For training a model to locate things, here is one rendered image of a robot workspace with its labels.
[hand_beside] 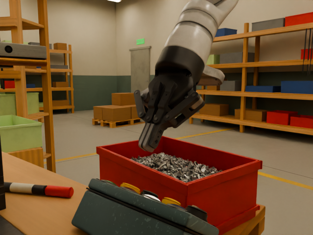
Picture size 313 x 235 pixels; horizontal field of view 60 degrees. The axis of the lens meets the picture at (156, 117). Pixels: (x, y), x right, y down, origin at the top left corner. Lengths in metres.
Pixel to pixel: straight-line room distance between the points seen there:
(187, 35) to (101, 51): 10.04
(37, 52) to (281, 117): 5.24
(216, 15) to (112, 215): 0.35
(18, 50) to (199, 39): 0.26
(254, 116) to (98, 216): 5.56
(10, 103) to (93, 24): 7.80
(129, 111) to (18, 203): 6.15
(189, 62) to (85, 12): 10.04
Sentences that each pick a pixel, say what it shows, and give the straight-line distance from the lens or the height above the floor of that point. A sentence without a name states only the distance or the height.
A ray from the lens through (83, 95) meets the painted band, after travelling 10.09.
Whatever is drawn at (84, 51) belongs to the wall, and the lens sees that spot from 10.17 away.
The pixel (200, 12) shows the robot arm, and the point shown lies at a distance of 0.47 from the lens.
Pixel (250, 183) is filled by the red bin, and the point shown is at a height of 0.88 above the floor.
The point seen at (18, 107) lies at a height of 0.83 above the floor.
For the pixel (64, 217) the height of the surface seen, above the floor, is 0.90.
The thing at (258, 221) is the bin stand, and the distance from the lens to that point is 0.66.
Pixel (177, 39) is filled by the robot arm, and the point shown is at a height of 1.14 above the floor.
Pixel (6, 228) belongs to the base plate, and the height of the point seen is 0.90.
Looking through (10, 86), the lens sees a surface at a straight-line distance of 8.83.
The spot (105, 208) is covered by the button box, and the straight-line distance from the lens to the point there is 0.33.
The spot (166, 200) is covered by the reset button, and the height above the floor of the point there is 0.94.
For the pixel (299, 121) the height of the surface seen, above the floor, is 0.36.
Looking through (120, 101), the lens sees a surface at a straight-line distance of 6.86.
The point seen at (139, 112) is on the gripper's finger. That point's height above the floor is 1.03.
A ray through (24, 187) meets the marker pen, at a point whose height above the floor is 0.91.
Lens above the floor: 1.08
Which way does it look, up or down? 8 degrees down
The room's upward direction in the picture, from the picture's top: straight up
